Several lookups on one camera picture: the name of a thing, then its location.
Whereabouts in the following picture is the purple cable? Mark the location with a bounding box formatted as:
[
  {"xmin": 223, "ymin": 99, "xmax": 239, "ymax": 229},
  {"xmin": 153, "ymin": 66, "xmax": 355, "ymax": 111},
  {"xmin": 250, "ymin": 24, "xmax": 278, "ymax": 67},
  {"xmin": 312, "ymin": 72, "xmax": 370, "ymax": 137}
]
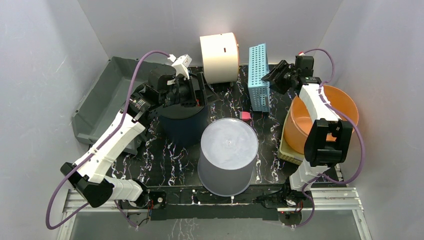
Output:
[
  {"xmin": 298, "ymin": 48, "xmax": 366, "ymax": 229},
  {"xmin": 45, "ymin": 50, "xmax": 173, "ymax": 231}
]

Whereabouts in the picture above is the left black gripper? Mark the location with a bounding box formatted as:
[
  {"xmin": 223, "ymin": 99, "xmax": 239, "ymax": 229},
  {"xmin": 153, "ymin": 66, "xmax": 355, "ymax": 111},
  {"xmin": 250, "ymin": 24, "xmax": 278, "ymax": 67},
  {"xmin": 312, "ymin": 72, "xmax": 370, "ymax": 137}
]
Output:
[{"xmin": 161, "ymin": 73, "xmax": 220, "ymax": 109}]

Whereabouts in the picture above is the dark blue bucket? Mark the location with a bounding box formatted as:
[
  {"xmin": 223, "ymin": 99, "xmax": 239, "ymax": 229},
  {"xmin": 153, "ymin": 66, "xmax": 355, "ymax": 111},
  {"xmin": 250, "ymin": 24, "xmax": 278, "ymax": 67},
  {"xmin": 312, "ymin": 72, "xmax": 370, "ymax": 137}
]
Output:
[{"xmin": 158, "ymin": 104, "xmax": 209, "ymax": 148}]

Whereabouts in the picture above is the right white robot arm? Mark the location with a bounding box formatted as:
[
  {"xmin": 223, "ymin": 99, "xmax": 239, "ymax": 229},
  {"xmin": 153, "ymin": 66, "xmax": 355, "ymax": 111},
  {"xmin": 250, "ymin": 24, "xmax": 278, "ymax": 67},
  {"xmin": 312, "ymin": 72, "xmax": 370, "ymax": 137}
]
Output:
[{"xmin": 262, "ymin": 55, "xmax": 353, "ymax": 207}]

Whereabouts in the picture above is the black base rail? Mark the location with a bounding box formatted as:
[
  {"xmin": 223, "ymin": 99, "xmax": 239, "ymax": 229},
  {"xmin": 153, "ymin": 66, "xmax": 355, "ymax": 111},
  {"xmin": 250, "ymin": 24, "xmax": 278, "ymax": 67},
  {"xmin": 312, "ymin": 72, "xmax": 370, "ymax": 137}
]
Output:
[{"xmin": 120, "ymin": 183, "xmax": 312, "ymax": 221}]

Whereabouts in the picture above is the grey plastic bin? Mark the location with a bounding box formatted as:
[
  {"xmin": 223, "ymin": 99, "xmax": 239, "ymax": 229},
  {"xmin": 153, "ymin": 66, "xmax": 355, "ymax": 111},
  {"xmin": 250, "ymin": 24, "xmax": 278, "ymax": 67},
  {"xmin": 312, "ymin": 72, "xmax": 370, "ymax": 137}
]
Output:
[{"xmin": 71, "ymin": 56, "xmax": 138, "ymax": 145}]

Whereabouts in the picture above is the yellow plastic basket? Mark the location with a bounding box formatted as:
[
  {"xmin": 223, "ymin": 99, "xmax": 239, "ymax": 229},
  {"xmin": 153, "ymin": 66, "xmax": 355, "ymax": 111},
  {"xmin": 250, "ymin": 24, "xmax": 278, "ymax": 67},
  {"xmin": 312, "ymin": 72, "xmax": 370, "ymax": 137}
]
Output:
[{"xmin": 277, "ymin": 134, "xmax": 305, "ymax": 166}]

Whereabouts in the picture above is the light grey plastic bucket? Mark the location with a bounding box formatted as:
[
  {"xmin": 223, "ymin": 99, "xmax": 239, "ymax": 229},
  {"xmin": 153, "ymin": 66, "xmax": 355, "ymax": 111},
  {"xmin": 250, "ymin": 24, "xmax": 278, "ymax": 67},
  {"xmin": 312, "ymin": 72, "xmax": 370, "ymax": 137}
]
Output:
[{"xmin": 197, "ymin": 118, "xmax": 259, "ymax": 197}]

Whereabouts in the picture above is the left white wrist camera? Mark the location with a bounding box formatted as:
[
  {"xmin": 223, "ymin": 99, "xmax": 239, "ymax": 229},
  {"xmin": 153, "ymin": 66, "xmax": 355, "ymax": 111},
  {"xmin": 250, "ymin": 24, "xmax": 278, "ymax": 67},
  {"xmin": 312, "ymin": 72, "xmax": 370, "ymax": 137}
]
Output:
[{"xmin": 167, "ymin": 54, "xmax": 192, "ymax": 79}]

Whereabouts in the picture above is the small pink eraser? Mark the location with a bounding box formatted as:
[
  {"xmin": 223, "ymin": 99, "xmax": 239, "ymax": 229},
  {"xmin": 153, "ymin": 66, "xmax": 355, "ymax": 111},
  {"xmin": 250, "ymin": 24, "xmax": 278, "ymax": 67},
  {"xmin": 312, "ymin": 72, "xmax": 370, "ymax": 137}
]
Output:
[{"xmin": 239, "ymin": 111, "xmax": 252, "ymax": 121}]

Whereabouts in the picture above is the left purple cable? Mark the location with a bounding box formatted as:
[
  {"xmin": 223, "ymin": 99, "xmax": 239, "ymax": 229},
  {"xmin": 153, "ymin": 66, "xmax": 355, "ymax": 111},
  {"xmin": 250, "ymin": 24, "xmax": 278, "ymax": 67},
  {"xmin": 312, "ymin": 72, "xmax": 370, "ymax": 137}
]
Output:
[{"xmin": 45, "ymin": 50, "xmax": 173, "ymax": 231}]

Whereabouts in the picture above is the orange plastic bucket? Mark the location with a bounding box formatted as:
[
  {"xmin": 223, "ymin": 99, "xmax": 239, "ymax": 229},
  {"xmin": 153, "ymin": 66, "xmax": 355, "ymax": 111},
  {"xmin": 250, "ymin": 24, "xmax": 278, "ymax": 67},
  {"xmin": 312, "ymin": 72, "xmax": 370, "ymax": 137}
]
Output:
[{"xmin": 283, "ymin": 85, "xmax": 359, "ymax": 154}]

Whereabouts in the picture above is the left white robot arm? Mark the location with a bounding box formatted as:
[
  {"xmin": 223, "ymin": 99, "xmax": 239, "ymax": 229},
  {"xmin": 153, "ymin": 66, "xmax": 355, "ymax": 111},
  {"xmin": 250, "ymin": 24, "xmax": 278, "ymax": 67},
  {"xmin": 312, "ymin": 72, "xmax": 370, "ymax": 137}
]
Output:
[{"xmin": 60, "ymin": 71, "xmax": 218, "ymax": 208}]

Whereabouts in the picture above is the light blue plastic basket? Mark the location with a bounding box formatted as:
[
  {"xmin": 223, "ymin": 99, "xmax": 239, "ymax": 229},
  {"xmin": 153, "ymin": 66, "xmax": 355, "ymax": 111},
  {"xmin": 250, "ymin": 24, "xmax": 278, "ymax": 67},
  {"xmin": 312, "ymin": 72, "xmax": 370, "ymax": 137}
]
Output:
[{"xmin": 247, "ymin": 43, "xmax": 270, "ymax": 113}]

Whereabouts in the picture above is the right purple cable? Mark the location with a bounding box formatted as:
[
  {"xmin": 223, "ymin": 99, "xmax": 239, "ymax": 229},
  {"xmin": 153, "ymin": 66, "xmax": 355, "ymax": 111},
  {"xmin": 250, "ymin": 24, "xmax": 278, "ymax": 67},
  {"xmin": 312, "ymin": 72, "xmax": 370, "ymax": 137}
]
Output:
[{"xmin": 298, "ymin": 48, "xmax": 366, "ymax": 229}]

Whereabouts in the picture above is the cream cylindrical container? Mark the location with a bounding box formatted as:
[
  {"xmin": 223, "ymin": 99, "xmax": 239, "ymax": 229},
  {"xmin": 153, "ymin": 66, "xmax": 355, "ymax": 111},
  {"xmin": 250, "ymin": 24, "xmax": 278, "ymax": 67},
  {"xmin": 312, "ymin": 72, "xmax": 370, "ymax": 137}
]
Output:
[{"xmin": 199, "ymin": 32, "xmax": 239, "ymax": 84}]

